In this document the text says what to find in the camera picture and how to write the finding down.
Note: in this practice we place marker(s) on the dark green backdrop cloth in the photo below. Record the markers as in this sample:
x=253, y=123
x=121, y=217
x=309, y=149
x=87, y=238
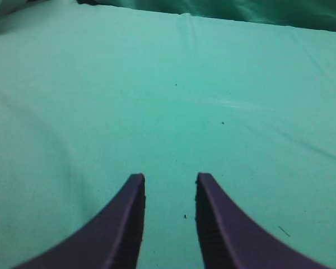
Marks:
x=317, y=15

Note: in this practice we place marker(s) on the green table cloth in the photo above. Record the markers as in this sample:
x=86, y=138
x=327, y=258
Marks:
x=92, y=94

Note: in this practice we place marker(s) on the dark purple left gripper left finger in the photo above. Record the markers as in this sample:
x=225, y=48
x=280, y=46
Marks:
x=111, y=239

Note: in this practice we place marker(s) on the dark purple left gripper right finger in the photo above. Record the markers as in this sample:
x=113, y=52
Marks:
x=229, y=238

